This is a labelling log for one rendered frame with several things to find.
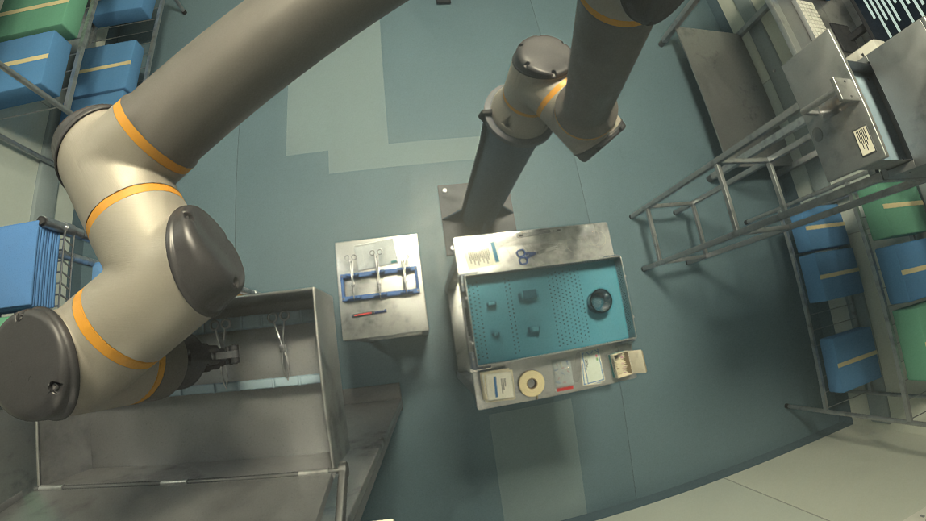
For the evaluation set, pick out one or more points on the beige open box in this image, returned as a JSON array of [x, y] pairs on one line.
[[628, 364]]

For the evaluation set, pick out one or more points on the steel bin cabinet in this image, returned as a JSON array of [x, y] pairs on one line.
[[289, 427]]

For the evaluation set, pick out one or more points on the white square box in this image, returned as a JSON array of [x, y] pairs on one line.
[[497, 384]]

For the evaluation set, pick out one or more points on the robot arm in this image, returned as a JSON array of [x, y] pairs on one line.
[[137, 217]]

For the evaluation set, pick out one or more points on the steel artery forceps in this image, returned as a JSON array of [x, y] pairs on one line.
[[377, 265], [404, 268], [351, 269]]

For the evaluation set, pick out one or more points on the blue storage box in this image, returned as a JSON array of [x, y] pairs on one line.
[[830, 275], [817, 230], [32, 69], [123, 11], [108, 69], [904, 271], [851, 360]]

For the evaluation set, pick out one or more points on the steel instrument table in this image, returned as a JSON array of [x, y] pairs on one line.
[[550, 239]]

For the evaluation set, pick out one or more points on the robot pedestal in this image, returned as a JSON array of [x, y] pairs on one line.
[[492, 177]]

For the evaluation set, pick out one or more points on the red and blue pen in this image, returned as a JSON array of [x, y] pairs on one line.
[[369, 314]]

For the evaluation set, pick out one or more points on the beige tape roll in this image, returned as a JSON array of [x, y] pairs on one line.
[[525, 383]]

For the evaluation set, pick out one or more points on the steel box machine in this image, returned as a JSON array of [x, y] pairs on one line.
[[839, 101]]

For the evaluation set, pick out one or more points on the steel bench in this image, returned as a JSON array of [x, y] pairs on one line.
[[727, 94]]

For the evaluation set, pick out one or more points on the grey sheet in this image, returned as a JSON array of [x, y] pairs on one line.
[[387, 249]]

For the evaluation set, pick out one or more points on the white printed card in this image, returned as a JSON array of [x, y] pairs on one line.
[[480, 255]]

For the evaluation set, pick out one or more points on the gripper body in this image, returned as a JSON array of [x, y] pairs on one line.
[[210, 356]]

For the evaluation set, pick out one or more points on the steel towel clip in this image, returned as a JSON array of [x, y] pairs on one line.
[[281, 347]]

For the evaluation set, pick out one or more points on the dark monitor screen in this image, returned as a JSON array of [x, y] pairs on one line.
[[893, 16]]

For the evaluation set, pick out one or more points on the small steel side table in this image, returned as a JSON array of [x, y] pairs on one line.
[[383, 327]]

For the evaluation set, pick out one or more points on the green storage box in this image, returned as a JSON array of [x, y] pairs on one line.
[[913, 341], [40, 16], [895, 211]]

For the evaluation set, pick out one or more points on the grey sterile packet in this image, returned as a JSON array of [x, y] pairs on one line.
[[563, 372]]

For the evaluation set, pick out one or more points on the teal perforated instrument tray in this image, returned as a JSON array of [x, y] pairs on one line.
[[557, 318]]

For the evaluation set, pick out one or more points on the white keyboard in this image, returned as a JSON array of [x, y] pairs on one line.
[[809, 16]]

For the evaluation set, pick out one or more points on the clear sterile pouch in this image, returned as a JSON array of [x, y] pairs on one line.
[[592, 368]]

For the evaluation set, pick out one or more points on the steel tube frame trolley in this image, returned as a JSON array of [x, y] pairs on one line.
[[731, 210]]

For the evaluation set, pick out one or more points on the blue instrument rack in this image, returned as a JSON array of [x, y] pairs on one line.
[[380, 290]]

